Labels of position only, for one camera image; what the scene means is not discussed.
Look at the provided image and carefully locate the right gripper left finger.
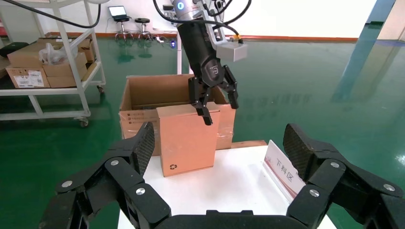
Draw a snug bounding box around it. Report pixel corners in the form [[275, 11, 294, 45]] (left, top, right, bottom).
[[38, 121, 172, 229]]

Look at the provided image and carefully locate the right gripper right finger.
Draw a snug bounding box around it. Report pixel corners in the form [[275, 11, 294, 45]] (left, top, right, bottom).
[[282, 123, 405, 229]]

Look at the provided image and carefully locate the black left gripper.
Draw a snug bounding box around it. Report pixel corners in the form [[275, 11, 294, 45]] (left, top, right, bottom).
[[176, 21, 240, 126]]

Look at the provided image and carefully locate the small cardboard box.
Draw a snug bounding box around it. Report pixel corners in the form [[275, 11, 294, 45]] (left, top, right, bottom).
[[156, 102, 221, 177]]

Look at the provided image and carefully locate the large open cardboard box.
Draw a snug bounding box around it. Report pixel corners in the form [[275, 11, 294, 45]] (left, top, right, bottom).
[[118, 74, 237, 157]]

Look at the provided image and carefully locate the flat cardboard piece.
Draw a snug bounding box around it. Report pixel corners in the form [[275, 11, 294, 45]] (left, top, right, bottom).
[[80, 62, 98, 83]]

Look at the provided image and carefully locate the labelled cardboard carton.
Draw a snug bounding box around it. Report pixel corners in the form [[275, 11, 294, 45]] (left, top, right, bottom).
[[5, 65, 51, 89]]

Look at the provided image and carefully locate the acrylic sign with red stripe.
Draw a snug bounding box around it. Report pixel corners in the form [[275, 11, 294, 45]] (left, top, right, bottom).
[[262, 140, 307, 203]]

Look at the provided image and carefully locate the wooden board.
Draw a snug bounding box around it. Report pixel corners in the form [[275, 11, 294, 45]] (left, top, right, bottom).
[[230, 140, 268, 149]]

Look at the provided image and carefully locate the white wheeled shelf cart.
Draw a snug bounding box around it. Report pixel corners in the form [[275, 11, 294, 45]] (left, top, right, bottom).
[[0, 0, 107, 128]]

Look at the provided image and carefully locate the open laptop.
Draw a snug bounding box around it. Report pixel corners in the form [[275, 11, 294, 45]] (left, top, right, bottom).
[[108, 5, 128, 19]]

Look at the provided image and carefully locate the clear plastic bag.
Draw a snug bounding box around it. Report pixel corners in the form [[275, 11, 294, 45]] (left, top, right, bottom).
[[38, 42, 78, 65]]

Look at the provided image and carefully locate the black bag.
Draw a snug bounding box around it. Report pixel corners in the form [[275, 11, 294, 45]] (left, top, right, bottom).
[[0, 42, 30, 58]]

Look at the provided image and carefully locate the blue building pillar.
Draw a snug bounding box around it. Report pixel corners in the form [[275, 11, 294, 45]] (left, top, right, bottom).
[[366, 0, 397, 25]]

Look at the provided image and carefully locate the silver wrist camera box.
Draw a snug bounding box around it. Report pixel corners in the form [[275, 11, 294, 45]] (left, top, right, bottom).
[[216, 41, 248, 62]]

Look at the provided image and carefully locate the silver camera mount bracket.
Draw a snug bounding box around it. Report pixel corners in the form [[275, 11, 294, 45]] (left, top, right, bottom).
[[202, 0, 229, 45]]

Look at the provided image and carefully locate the looped black camera cable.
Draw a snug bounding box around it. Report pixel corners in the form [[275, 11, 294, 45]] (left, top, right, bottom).
[[209, 0, 253, 31]]

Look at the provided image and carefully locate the long black arm cable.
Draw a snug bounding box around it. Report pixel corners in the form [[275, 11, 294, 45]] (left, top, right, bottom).
[[0, 0, 244, 43]]

